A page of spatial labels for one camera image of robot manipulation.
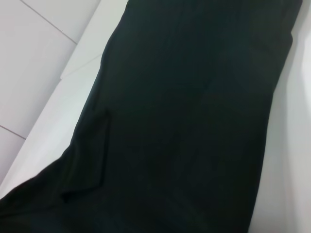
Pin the black shirt with FREE print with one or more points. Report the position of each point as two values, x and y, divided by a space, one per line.
182 109

